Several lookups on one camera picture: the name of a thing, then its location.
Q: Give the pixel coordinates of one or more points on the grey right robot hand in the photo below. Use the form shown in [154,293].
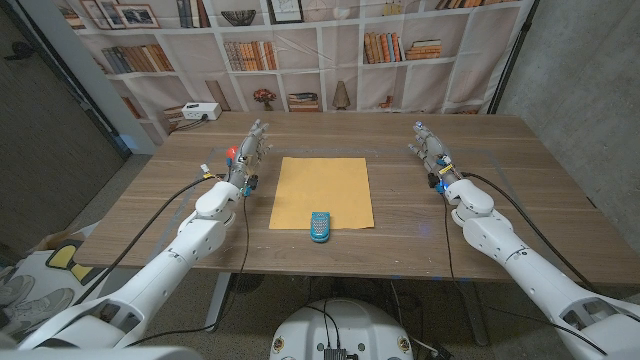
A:
[435,152]

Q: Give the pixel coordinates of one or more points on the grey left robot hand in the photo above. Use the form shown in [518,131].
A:
[245,160]

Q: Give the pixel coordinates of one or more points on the yellow paper mat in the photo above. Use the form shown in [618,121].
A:
[320,190]

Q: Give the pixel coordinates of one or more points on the blue toy flip phone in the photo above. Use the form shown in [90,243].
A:
[320,227]

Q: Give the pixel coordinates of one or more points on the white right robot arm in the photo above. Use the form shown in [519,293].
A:
[530,270]

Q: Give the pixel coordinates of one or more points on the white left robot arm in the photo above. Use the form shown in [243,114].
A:
[165,260]

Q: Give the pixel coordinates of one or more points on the red ball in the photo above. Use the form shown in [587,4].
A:
[231,152]

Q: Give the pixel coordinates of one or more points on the white power strip box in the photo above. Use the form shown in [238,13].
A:
[201,110]

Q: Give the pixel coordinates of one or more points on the black backdrop stand pole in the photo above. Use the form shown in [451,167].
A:
[512,60]

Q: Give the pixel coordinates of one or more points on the printed bookshelf backdrop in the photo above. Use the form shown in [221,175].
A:
[340,65]

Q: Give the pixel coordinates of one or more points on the white table leg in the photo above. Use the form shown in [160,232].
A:
[218,300]

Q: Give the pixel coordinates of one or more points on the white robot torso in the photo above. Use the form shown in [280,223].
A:
[345,327]

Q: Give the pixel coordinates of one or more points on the yellow and black floor object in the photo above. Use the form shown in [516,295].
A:
[62,257]

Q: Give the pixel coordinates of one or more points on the grey sneaker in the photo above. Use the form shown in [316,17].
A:
[35,310]

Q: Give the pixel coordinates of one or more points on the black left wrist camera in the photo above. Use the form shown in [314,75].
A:
[252,182]

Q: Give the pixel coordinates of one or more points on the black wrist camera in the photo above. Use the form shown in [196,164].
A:
[252,182]
[433,180]

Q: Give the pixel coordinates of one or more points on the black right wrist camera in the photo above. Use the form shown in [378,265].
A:
[433,180]

